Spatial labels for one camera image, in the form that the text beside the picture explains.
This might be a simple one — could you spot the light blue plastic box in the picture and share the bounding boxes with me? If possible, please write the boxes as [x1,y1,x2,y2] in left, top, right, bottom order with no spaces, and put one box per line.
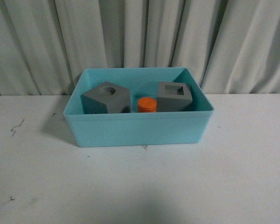
[63,67,214,147]

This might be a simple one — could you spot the gray cube with round recess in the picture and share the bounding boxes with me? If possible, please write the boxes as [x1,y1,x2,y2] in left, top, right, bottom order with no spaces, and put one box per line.
[80,81,131,114]

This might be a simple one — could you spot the white pleated curtain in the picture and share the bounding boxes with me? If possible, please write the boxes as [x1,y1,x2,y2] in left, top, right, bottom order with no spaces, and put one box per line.
[0,0,280,95]

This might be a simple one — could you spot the gray cube with square recess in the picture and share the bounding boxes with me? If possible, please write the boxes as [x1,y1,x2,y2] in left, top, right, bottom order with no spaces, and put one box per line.
[157,81,193,112]

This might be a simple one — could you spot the orange cylinder with white numbers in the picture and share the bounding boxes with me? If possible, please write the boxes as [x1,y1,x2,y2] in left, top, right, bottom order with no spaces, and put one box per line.
[138,97,157,112]

